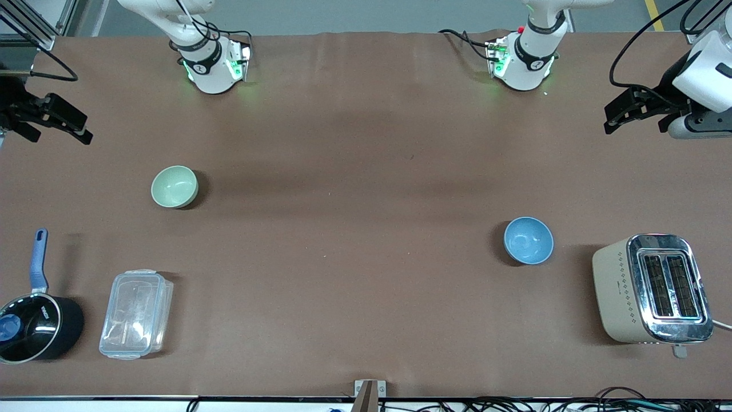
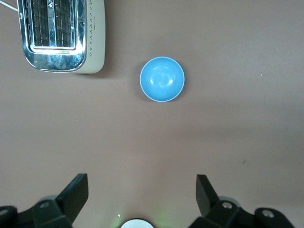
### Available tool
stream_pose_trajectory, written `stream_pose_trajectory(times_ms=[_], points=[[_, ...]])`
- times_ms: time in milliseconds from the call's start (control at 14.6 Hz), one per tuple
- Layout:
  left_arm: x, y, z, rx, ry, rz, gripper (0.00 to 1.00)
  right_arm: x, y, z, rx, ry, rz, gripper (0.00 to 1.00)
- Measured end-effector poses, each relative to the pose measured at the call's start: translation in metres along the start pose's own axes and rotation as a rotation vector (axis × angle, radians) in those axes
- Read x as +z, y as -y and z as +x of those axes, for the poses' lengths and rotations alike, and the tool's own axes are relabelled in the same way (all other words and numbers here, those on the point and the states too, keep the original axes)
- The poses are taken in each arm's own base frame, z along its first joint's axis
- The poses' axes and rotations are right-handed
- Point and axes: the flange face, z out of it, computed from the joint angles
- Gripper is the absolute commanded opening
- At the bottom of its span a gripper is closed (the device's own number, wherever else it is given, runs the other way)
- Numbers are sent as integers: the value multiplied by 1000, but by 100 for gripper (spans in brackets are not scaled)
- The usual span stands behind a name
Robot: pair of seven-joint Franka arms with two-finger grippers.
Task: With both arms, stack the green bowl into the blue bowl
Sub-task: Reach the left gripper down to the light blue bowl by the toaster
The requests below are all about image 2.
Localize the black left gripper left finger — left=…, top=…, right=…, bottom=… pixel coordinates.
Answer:
left=32, top=173, right=89, bottom=228

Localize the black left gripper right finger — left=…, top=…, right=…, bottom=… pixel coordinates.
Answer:
left=190, top=174, right=240, bottom=228

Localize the blue bowl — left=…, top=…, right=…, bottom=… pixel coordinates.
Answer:
left=139, top=56, right=186, bottom=103

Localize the cream and chrome toaster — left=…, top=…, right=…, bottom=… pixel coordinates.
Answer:
left=18, top=0, right=106, bottom=75

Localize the white toaster cable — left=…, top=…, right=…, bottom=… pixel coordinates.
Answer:
left=0, top=3, right=19, bottom=12

